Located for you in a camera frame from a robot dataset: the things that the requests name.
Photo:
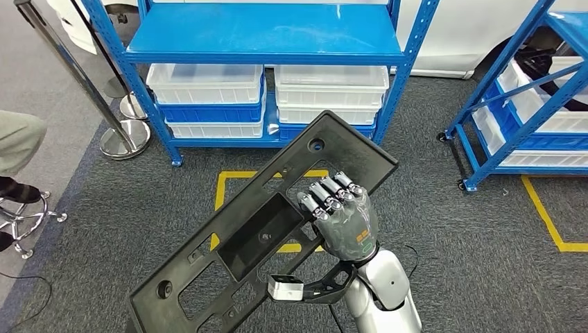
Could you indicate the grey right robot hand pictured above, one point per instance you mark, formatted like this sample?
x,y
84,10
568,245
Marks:
x,y
349,230

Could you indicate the black plastic panel part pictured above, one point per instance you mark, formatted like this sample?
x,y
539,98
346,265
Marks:
x,y
358,151

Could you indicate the blue steel shelf rack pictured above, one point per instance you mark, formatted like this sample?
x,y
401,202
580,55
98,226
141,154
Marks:
x,y
266,32
505,149

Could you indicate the black part in bin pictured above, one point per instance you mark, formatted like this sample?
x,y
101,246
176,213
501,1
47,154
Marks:
x,y
537,62

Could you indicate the white plastic storage bin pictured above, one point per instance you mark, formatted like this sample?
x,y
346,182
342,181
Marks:
x,y
330,96
542,158
528,99
216,131
321,116
206,94

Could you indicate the white car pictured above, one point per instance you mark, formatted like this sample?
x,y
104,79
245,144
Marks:
x,y
441,36

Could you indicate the chrome stool base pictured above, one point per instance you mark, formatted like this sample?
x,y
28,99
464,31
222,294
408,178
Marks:
x,y
59,215

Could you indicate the person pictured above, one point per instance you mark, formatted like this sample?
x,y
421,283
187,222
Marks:
x,y
18,138

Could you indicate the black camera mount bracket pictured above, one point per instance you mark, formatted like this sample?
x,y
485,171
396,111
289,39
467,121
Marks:
x,y
328,289

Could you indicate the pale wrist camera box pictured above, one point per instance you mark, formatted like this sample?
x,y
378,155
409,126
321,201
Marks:
x,y
285,290

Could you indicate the chrome stanchion post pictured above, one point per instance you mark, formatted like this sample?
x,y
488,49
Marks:
x,y
134,108
124,142

